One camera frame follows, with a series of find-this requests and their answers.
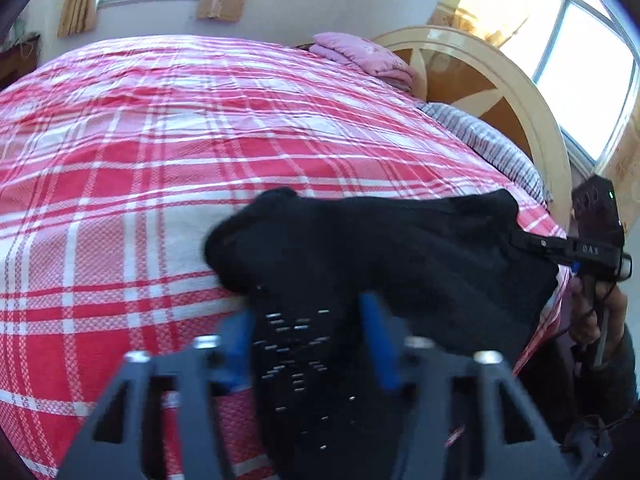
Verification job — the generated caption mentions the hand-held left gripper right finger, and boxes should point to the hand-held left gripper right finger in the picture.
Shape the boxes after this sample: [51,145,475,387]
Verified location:
[357,290,573,480]

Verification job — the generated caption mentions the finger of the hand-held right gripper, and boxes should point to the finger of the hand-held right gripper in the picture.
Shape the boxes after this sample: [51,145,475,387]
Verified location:
[510,229,582,274]

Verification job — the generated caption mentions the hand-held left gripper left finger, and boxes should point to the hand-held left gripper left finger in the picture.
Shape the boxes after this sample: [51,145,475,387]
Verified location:
[57,309,257,480]

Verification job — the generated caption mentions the black pants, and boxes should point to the black pants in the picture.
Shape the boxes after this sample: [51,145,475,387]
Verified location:
[204,187,561,480]

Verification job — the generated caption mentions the person's right forearm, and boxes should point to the person's right forearm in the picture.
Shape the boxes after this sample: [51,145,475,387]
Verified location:
[587,322,640,413]

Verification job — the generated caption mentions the person's right hand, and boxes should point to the person's right hand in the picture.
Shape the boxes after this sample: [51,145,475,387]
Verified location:
[570,277,629,361]

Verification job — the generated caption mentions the purple cloth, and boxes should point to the purple cloth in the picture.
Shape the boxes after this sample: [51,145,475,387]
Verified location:
[549,270,581,357]

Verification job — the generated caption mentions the striped pillow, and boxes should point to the striped pillow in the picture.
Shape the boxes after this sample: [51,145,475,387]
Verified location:
[417,101,549,204]

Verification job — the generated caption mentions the cream wooden headboard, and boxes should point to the cream wooden headboard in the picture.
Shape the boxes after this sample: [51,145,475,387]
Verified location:
[372,26,574,235]

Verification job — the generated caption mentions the window behind headboard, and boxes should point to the window behind headboard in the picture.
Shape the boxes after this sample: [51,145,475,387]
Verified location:
[530,0,640,173]

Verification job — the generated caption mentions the red plaid bed sheet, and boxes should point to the red plaid bed sheet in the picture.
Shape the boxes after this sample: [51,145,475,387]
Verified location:
[0,35,571,480]

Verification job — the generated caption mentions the person's dark jacket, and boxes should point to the person's dark jacket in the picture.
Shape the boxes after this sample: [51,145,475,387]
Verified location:
[559,400,640,480]

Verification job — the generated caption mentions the pink folded blanket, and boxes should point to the pink folded blanket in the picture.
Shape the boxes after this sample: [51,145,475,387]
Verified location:
[309,31,426,94]

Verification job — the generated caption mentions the dark wooden cabinet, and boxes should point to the dark wooden cabinet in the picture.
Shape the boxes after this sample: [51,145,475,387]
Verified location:
[0,31,42,92]

